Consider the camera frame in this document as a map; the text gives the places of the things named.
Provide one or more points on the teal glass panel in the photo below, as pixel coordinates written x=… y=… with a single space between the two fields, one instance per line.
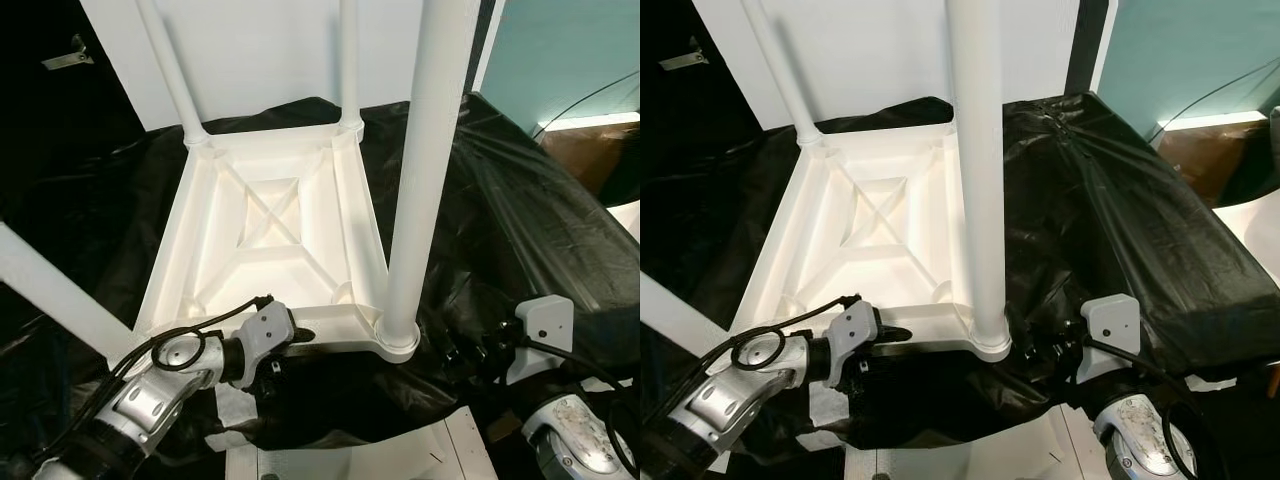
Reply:
x=570 y=50
x=1190 y=50

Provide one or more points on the white chair seat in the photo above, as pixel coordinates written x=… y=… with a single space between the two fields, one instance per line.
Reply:
x=1250 y=225

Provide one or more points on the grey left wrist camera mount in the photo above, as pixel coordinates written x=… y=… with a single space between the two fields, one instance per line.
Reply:
x=855 y=328
x=265 y=328

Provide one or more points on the black plastic cover sheet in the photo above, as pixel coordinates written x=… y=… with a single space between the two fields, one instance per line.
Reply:
x=520 y=230
x=1120 y=230

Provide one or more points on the dark vertical pillar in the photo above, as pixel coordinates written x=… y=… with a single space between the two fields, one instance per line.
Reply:
x=485 y=45
x=1088 y=45

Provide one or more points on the brown wooden furniture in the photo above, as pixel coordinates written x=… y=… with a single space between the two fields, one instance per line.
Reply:
x=1215 y=160
x=590 y=160

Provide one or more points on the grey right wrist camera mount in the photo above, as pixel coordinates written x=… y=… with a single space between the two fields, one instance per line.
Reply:
x=1112 y=325
x=545 y=325

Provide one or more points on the white tape piece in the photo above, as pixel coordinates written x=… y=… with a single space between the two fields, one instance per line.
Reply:
x=238 y=420

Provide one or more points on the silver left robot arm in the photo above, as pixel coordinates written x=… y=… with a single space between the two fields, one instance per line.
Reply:
x=740 y=400
x=150 y=400

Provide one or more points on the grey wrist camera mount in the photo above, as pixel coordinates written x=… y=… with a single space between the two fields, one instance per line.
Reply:
x=545 y=325
x=855 y=328
x=1112 y=325
x=265 y=328

